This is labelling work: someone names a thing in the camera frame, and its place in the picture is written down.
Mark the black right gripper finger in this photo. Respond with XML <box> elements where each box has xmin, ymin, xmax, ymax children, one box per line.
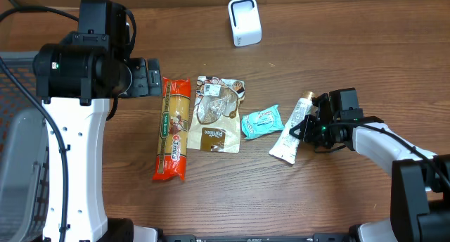
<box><xmin>312</xmin><ymin>93</ymin><xmax>333</xmax><ymax>117</ymax></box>
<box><xmin>289</xmin><ymin>115</ymin><xmax>309</xmax><ymax>141</ymax></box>

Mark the white leaf print tube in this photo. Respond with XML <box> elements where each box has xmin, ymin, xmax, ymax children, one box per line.
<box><xmin>269</xmin><ymin>91</ymin><xmax>315</xmax><ymax>165</ymax></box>

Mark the teal wet wipes pack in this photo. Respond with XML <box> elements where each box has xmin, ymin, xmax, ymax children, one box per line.
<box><xmin>241</xmin><ymin>105</ymin><xmax>285</xmax><ymax>140</ymax></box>

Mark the orange spaghetti pasta pack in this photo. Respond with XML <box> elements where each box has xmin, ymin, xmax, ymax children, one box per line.
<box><xmin>153</xmin><ymin>77</ymin><xmax>191</xmax><ymax>181</ymax></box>

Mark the beige brown snack pouch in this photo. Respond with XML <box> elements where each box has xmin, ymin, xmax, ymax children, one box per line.
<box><xmin>187</xmin><ymin>76</ymin><xmax>245</xmax><ymax>153</ymax></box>

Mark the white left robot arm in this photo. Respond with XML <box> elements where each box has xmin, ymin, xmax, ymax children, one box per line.
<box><xmin>33</xmin><ymin>43</ymin><xmax>136</xmax><ymax>241</ymax></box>

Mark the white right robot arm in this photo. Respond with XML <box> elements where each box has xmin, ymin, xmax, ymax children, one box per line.
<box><xmin>289</xmin><ymin>88</ymin><xmax>449</xmax><ymax>242</ymax></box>

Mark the white barcode scanner stand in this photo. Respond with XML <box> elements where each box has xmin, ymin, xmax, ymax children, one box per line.
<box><xmin>228</xmin><ymin>0</ymin><xmax>262</xmax><ymax>47</ymax></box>

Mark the dark grey plastic basket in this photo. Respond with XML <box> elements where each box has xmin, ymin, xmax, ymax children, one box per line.
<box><xmin>1</xmin><ymin>73</ymin><xmax>49</xmax><ymax>241</ymax></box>

